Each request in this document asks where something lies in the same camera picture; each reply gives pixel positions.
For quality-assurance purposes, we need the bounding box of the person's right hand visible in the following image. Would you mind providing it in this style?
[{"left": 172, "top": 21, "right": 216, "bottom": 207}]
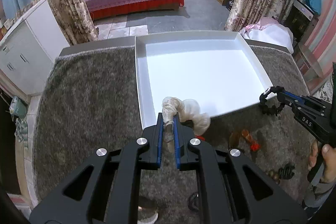
[{"left": 308, "top": 140, "right": 336, "bottom": 183}]

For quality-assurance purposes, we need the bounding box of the teal cloth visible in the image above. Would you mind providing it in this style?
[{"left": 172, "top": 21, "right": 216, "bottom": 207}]
[{"left": 303, "top": 0, "right": 322, "bottom": 15}]

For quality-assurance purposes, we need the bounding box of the grey shaggy rug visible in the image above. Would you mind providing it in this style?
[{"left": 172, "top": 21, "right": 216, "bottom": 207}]
[{"left": 33, "top": 43, "right": 316, "bottom": 224}]

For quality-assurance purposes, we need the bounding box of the white cabinet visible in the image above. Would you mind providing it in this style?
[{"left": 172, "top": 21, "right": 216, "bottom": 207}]
[{"left": 1, "top": 0, "right": 70, "bottom": 96}]

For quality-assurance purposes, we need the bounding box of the black scrunchie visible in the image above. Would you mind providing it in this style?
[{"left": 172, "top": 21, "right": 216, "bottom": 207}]
[{"left": 259, "top": 98, "right": 285, "bottom": 116}]

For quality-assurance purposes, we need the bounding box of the cream scrunchie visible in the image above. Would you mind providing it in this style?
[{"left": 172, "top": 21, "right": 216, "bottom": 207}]
[{"left": 162, "top": 97, "right": 211, "bottom": 136}]

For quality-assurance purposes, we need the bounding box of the white shallow tray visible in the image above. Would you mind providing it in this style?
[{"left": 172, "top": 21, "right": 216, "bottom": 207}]
[{"left": 135, "top": 31, "right": 272, "bottom": 128}]

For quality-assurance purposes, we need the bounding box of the white and pink bag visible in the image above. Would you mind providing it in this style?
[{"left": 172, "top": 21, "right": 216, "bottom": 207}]
[{"left": 239, "top": 17, "right": 294, "bottom": 54}]

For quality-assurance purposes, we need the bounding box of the black appliance with panel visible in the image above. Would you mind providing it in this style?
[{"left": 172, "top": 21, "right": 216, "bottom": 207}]
[{"left": 284, "top": 0, "right": 318, "bottom": 42}]

